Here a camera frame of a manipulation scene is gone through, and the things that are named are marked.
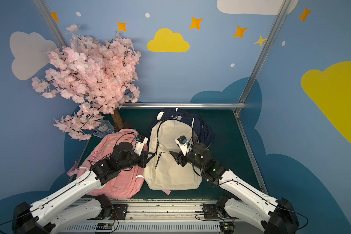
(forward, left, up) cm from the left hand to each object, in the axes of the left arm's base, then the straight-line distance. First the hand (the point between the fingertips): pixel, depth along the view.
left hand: (154, 152), depth 74 cm
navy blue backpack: (+25, -31, -16) cm, 43 cm away
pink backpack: (-11, +15, -16) cm, 25 cm away
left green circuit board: (-31, +24, -21) cm, 44 cm away
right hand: (+3, -12, +2) cm, 12 cm away
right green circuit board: (-30, -38, -23) cm, 54 cm away
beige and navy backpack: (-8, -5, -6) cm, 12 cm away
